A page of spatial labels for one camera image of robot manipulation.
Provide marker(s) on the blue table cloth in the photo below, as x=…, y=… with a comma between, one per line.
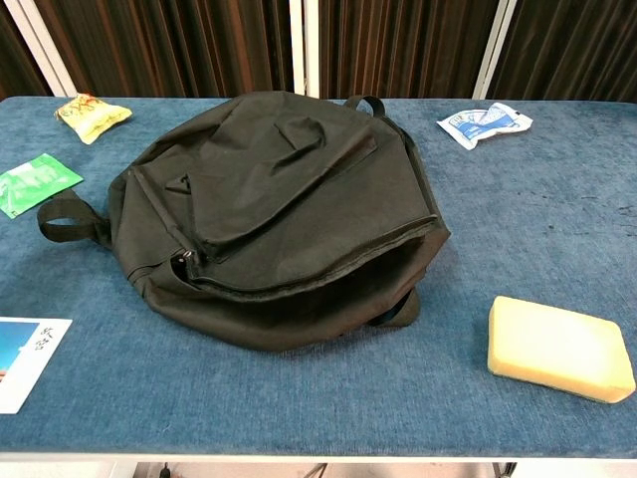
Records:
x=298, y=398

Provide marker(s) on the white frame post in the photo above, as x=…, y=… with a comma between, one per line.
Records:
x=302, y=50
x=492, y=50
x=42, y=50

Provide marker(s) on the black fabric backpack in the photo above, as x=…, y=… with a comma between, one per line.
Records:
x=278, y=199

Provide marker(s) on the yellow sponge block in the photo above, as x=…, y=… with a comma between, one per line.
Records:
x=552, y=343

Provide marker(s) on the green flat packet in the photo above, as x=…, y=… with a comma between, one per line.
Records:
x=35, y=184

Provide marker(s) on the dark pleated curtain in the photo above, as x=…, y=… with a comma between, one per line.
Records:
x=398, y=45
x=572, y=50
x=174, y=45
x=17, y=60

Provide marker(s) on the blue white packet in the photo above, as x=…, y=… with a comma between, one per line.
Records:
x=483, y=124

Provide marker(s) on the yellow snack packet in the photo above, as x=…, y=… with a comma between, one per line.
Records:
x=92, y=117

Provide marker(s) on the photo postcard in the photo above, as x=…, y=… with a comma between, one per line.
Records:
x=25, y=358

